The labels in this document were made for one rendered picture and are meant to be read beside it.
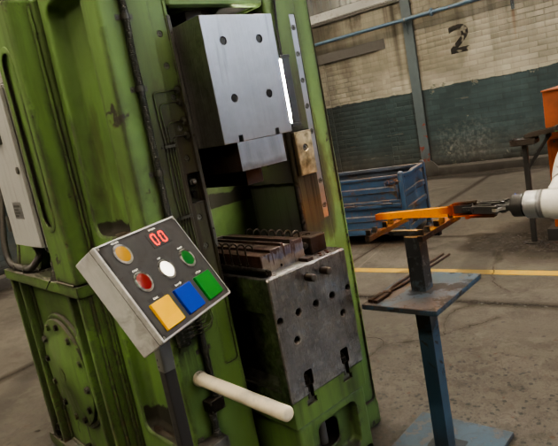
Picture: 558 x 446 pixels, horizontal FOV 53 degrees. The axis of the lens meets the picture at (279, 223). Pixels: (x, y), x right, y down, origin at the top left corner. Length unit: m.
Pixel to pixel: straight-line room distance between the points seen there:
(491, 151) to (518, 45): 1.62
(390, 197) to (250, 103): 3.86
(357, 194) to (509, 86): 4.25
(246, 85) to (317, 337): 0.90
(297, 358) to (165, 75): 1.03
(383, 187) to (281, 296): 3.85
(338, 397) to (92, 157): 1.25
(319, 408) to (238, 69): 1.20
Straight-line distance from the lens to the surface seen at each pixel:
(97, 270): 1.38
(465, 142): 9.60
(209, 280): 1.55
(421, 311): 1.98
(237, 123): 1.82
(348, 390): 2.18
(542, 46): 9.23
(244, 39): 1.90
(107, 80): 1.80
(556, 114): 5.11
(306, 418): 2.04
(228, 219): 2.37
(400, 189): 5.53
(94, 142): 2.10
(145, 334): 1.36
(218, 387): 1.83
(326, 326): 2.02
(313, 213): 2.21
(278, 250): 1.91
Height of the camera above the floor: 1.41
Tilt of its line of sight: 10 degrees down
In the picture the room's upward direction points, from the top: 11 degrees counter-clockwise
